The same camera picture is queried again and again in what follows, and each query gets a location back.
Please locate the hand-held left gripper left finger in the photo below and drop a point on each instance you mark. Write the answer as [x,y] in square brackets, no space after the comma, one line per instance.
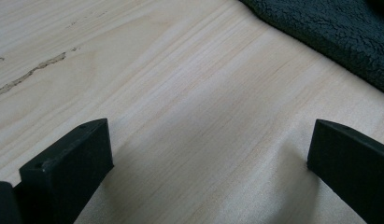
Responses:
[68,165]

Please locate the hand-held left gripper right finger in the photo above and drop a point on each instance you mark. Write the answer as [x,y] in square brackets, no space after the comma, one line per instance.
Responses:
[351,168]

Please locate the dark grey yellow-lined fleece cloth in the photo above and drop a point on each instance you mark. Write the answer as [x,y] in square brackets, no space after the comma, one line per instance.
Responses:
[329,34]

